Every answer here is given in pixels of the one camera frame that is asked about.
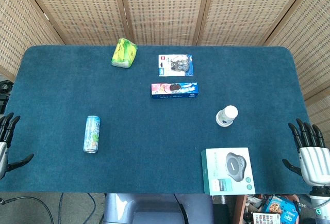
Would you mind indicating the woven wooden folding screen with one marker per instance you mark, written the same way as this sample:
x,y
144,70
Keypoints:
x,y
165,7

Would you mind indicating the card with small pictures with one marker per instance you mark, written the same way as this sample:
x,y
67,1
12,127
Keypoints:
x,y
265,218

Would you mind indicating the light blue drink can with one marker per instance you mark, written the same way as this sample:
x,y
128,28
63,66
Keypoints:
x,y
92,135

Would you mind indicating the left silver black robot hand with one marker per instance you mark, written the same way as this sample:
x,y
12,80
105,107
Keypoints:
x,y
3,157

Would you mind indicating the blue chocolate cookie box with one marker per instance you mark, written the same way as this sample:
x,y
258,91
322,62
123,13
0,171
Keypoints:
x,y
281,208

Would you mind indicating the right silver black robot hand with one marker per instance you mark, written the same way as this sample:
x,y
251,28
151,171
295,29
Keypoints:
x,y
314,162

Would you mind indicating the brown wooden crate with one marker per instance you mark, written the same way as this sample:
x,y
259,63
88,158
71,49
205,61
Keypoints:
x,y
239,209

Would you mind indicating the blister pack card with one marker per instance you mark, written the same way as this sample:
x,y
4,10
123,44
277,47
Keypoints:
x,y
175,65

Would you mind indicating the black equipment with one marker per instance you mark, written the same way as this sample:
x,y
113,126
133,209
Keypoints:
x,y
4,92

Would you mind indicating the dark blue table mat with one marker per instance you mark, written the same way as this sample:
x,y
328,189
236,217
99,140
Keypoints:
x,y
154,131

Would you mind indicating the green speaker box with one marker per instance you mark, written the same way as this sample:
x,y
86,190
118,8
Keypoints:
x,y
228,171

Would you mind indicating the green yellow tissue pack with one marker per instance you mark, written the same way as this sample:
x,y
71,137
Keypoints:
x,y
123,53

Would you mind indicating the blue-grey robot torso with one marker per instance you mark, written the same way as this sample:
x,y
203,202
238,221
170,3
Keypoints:
x,y
154,209

